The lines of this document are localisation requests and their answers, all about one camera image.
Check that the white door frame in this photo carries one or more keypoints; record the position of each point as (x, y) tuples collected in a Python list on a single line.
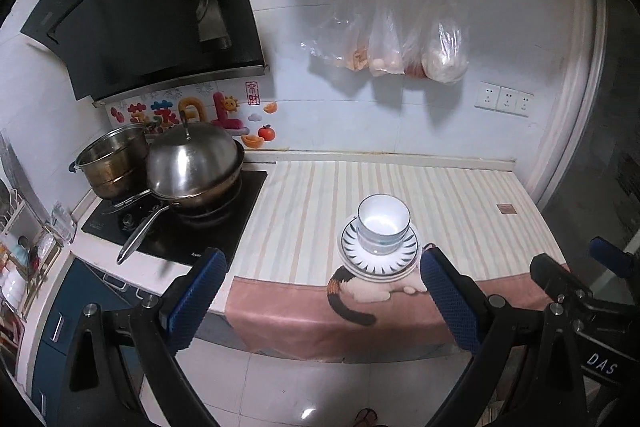
[(580, 107)]

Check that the black gas stove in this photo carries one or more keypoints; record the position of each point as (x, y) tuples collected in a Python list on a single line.
[(210, 237)]

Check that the striped cat print tablecloth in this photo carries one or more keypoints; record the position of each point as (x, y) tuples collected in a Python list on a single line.
[(310, 207)]

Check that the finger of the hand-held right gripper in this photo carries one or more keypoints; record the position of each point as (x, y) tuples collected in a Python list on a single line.
[(555, 274), (607, 253)]

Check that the steel wok lid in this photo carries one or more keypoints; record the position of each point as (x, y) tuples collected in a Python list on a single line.
[(190, 157)]

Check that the white wall outlet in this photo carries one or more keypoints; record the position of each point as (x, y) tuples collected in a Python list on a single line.
[(524, 104), (507, 99), (486, 96)]

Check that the steel stock pot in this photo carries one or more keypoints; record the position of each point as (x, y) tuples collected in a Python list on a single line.
[(110, 167)]

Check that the colourful wall stickers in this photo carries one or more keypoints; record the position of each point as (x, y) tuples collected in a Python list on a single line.
[(195, 112)]

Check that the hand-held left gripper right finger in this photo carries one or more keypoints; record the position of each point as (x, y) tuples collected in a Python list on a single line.
[(447, 302)]

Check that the blue kitchen cabinet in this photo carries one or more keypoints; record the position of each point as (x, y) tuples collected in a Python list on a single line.
[(75, 277)]

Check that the sandal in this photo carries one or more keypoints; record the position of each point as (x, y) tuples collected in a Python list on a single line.
[(365, 417)]

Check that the steel wok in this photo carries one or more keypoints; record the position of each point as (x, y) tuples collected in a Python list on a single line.
[(229, 186)]

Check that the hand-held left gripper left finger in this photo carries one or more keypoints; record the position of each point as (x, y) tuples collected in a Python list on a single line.
[(197, 297)]

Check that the clear plastic food bag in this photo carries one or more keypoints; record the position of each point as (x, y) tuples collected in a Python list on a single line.
[(445, 57), (414, 57), (350, 37), (385, 52)]

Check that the plain white bowl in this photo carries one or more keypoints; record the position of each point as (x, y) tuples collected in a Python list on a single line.
[(382, 251)]

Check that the large white floral plate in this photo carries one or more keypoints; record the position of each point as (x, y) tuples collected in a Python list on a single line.
[(345, 263)]

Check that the pale blue floral bowl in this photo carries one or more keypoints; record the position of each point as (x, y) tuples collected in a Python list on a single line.
[(382, 217)]

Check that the black range hood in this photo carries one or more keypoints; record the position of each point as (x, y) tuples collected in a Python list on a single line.
[(150, 22)]

